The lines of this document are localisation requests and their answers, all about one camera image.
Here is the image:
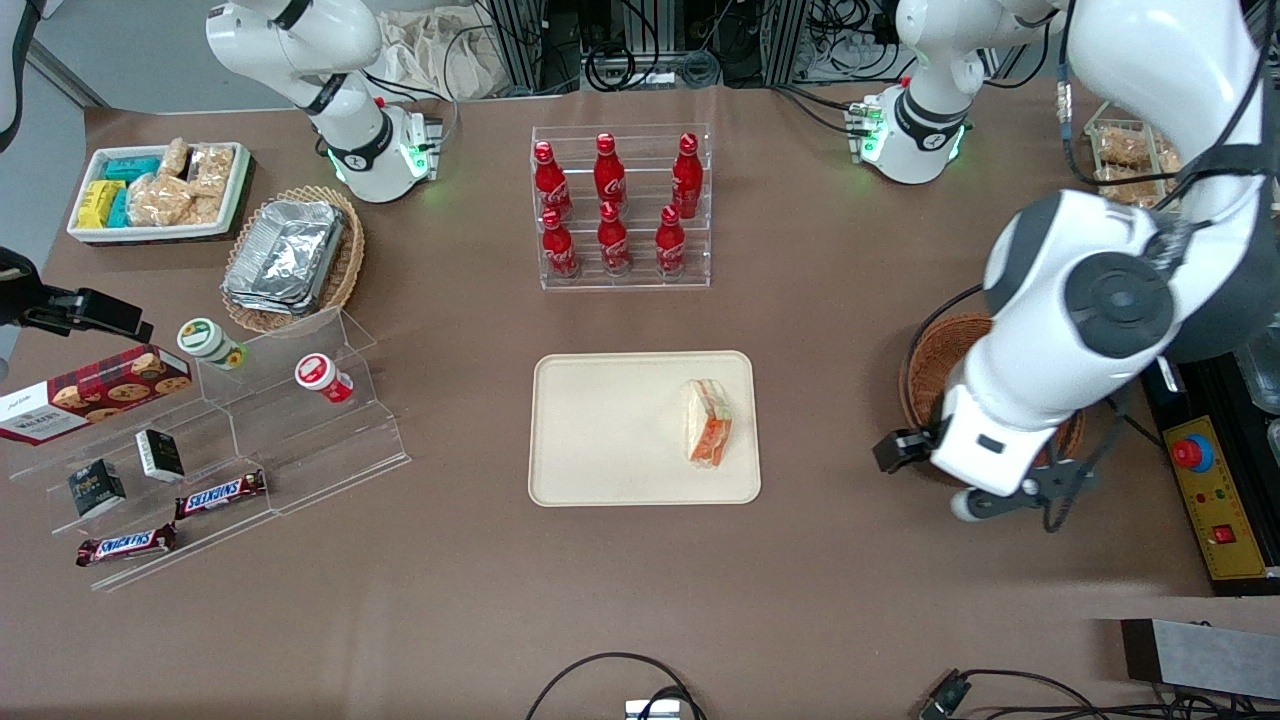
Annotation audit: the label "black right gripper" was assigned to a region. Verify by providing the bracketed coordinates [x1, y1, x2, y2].
[0, 247, 154, 343]

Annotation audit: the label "steel pan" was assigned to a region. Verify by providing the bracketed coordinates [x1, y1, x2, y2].
[1240, 340, 1280, 413]

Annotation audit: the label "red tartan cookie box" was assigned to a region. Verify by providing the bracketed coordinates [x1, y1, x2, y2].
[0, 344, 193, 446]

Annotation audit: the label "black appliance yellow control panel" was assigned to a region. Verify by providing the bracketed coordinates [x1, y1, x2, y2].
[1140, 350, 1280, 598]

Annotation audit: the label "triangular sandwich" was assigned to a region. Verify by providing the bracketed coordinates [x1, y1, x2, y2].
[684, 379, 734, 469]

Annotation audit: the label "yellow snack pack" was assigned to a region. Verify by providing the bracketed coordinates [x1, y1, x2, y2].
[77, 180, 125, 230]

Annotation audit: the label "grey rectangular block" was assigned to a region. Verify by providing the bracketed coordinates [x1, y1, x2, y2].
[1120, 618, 1280, 701]

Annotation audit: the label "black power cable with plug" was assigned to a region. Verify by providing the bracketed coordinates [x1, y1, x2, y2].
[1105, 395, 1166, 449]

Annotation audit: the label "white rectangular snack bin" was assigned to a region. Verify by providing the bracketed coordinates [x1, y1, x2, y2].
[66, 142, 253, 246]

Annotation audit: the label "black coiled cable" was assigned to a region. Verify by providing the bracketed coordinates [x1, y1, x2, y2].
[585, 45, 637, 93]

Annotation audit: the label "clear bag fried snack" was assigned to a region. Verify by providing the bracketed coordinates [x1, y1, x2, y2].
[1095, 125, 1153, 167]
[1098, 165, 1181, 208]

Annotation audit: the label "green lid white cup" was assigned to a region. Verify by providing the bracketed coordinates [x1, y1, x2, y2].
[177, 318, 247, 371]

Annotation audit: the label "black cable with connector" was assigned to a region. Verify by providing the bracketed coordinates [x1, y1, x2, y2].
[918, 668, 1280, 720]

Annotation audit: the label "oval light wicker basket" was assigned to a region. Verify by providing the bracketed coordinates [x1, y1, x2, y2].
[220, 185, 366, 334]

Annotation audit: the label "red lid white cup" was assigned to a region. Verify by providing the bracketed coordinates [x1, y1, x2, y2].
[294, 353, 354, 405]

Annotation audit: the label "beige rectangular tray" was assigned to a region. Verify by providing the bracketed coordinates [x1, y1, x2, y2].
[528, 350, 762, 508]

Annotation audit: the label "small black white box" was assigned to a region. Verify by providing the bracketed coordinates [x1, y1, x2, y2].
[67, 458, 128, 519]
[135, 428, 187, 483]

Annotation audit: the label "clear acrylic stepped stand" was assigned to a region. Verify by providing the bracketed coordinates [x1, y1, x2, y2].
[8, 308, 412, 593]

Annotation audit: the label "round brown wicker basket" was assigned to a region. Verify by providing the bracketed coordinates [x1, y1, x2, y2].
[898, 312, 1087, 473]

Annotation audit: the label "black base cable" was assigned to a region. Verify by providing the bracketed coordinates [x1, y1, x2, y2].
[770, 83, 863, 136]

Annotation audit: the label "clear acrylic bottle rack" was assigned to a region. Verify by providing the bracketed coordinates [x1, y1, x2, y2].
[530, 123, 713, 292]

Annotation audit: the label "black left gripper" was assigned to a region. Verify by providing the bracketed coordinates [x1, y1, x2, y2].
[873, 422, 949, 475]

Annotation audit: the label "white wire rack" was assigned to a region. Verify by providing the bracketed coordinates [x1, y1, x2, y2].
[1084, 100, 1280, 213]

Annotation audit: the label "brown snickers bar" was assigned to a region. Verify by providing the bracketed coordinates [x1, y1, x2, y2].
[174, 469, 268, 521]
[76, 523, 178, 568]

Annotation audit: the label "red cola bottle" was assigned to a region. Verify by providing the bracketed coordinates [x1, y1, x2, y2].
[594, 132, 627, 209]
[672, 132, 704, 219]
[597, 200, 632, 276]
[541, 207, 580, 279]
[533, 140, 573, 219]
[655, 205, 687, 277]

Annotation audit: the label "beige cloth bag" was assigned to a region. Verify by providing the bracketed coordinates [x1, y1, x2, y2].
[372, 8, 521, 101]

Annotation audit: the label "black looped cable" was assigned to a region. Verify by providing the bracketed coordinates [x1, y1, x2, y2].
[525, 653, 706, 720]

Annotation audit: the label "stacked aluminium foil trays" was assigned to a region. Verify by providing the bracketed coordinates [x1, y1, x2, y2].
[221, 199, 347, 317]

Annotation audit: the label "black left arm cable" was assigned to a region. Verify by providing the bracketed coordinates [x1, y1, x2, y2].
[905, 0, 1280, 533]

